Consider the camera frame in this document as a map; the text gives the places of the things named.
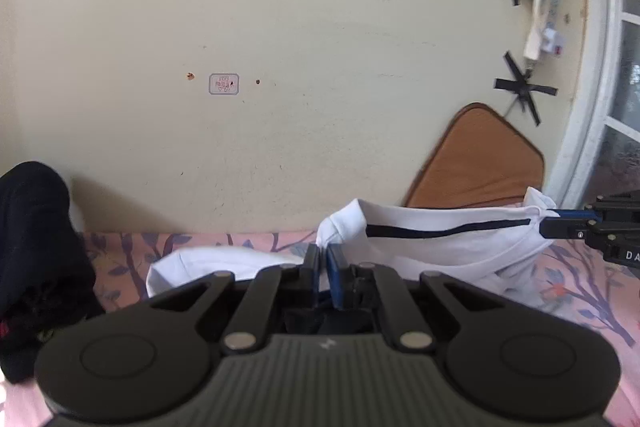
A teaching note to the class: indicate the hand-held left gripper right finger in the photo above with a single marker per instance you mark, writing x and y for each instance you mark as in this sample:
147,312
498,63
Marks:
336,277

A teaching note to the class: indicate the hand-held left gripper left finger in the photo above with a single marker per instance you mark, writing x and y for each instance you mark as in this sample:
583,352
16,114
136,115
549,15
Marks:
312,277

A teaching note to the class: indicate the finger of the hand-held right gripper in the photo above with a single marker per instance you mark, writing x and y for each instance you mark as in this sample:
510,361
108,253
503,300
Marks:
570,213
565,228

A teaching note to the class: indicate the white printed t-shirt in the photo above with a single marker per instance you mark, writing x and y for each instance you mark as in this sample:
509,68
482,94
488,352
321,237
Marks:
210,262

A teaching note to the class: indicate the white garment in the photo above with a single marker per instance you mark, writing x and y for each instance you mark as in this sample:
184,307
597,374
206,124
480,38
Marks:
440,252

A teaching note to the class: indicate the dark clothes pile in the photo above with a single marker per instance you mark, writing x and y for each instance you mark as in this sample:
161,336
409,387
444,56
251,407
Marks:
35,257

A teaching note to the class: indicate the brown cushion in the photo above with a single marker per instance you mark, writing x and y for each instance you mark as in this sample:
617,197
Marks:
480,157

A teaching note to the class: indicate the white framed window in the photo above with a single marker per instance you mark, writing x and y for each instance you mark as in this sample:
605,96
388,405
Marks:
595,107

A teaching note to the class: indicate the white power strip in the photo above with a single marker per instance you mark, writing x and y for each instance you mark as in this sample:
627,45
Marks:
534,32

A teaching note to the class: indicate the pink floral bed sheet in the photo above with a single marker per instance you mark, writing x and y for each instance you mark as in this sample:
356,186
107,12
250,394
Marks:
125,267

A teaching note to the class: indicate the small wall sticker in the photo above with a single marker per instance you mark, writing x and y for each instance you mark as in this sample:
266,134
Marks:
223,84

